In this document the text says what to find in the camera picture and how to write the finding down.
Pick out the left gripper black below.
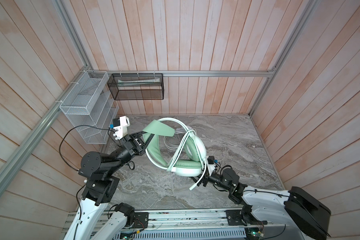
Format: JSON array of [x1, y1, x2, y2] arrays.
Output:
[[106, 127, 158, 175]]

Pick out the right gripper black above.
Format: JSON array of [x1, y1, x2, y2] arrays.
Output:
[[189, 162, 231, 192]]

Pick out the green headphones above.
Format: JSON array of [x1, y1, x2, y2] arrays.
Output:
[[143, 118, 207, 177]]

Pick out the white headphones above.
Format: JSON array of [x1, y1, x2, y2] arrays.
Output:
[[163, 128, 186, 152]]

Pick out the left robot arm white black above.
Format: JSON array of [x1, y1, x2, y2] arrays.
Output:
[[64, 131, 154, 240]]

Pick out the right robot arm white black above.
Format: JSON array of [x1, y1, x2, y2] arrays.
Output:
[[193, 168, 331, 240]]

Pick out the black mesh basket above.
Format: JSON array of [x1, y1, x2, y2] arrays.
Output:
[[107, 73, 165, 101]]

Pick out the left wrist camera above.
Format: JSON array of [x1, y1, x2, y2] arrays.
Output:
[[110, 116, 130, 140]]

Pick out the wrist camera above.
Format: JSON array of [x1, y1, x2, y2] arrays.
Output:
[[207, 156, 220, 176], [110, 116, 130, 140]]

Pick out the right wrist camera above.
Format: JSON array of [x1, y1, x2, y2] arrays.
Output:
[[207, 156, 220, 176]]

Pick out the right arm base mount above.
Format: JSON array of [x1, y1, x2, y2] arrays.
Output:
[[225, 205, 268, 226]]

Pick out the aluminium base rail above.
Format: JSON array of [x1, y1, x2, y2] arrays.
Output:
[[61, 207, 311, 240]]

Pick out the white wire mesh shelf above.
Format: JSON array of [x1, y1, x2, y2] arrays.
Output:
[[60, 71, 119, 145]]

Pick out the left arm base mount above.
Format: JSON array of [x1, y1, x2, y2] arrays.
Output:
[[114, 203, 149, 229]]

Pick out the aluminium frame bar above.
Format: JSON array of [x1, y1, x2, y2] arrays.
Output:
[[90, 70, 275, 78]]

